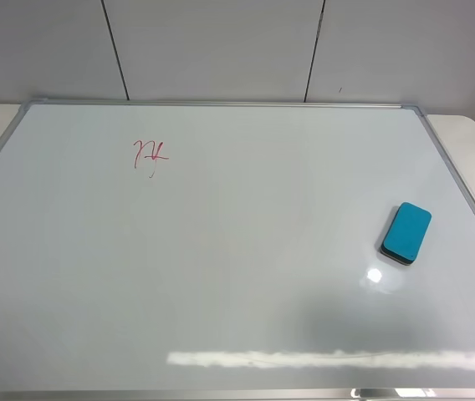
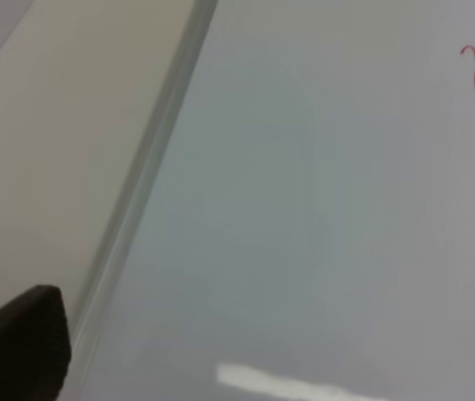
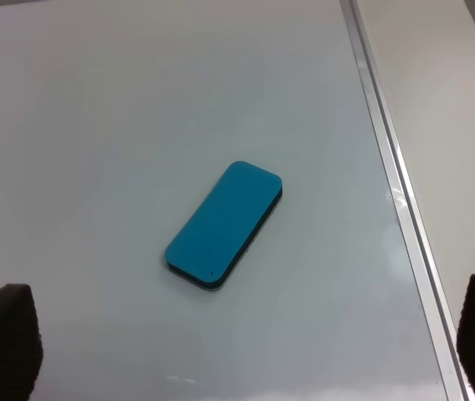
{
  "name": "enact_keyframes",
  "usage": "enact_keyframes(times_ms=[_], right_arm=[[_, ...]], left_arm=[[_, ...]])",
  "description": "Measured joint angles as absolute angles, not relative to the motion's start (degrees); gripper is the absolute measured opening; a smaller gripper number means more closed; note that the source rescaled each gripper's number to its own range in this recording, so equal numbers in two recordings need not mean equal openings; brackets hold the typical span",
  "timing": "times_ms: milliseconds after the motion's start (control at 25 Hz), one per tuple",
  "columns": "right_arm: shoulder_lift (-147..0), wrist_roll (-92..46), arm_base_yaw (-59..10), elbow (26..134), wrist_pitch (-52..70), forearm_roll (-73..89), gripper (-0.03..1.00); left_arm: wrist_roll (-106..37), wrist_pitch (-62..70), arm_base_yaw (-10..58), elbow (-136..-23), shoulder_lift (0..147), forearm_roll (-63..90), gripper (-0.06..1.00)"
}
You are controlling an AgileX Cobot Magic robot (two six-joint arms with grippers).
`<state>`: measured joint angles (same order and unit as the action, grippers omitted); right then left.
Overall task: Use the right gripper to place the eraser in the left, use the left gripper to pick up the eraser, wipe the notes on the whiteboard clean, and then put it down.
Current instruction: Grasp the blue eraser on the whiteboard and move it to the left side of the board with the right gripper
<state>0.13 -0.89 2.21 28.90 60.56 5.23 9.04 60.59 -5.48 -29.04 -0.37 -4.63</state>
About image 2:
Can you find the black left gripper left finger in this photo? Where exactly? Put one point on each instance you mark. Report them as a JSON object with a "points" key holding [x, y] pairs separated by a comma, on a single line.
{"points": [[35, 348]]}

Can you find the white whiteboard with aluminium frame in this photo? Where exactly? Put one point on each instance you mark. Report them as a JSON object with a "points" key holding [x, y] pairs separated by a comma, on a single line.
{"points": [[310, 232]]}

